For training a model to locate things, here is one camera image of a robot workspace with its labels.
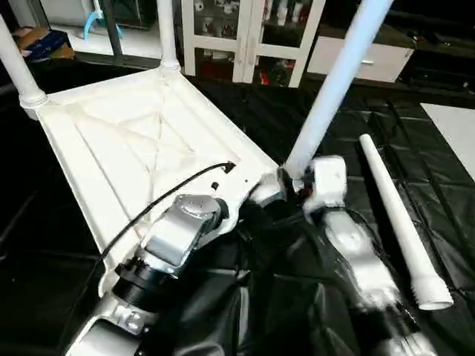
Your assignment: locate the white plastic table leg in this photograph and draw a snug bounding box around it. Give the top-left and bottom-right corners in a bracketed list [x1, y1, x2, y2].
[359, 133, 455, 311]
[282, 0, 394, 180]
[0, 15, 48, 112]
[156, 0, 183, 73]

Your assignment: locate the white plastic table top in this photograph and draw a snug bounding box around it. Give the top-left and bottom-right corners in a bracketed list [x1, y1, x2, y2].
[21, 63, 287, 297]

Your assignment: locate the black work mat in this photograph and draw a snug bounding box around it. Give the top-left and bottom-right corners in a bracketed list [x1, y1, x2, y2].
[0, 59, 475, 356]

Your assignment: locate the white drawer unit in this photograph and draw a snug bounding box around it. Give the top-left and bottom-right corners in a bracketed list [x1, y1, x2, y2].
[308, 36, 415, 84]

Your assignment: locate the white glass door cabinet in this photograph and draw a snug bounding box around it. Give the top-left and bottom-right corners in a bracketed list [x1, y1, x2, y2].
[180, 0, 327, 88]

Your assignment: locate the white flat panel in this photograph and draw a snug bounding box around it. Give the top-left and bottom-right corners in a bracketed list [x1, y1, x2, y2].
[421, 102, 475, 183]

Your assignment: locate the grey metal pole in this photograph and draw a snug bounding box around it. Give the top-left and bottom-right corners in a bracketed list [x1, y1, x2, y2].
[100, 0, 125, 65]

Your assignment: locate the light blue plastic item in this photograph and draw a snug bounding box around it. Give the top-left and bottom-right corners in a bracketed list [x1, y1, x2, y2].
[83, 0, 105, 39]

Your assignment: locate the blue flat box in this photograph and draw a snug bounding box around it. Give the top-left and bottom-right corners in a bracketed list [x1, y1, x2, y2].
[19, 28, 75, 60]

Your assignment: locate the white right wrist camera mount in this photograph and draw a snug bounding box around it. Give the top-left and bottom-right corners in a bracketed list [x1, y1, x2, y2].
[301, 156, 348, 216]

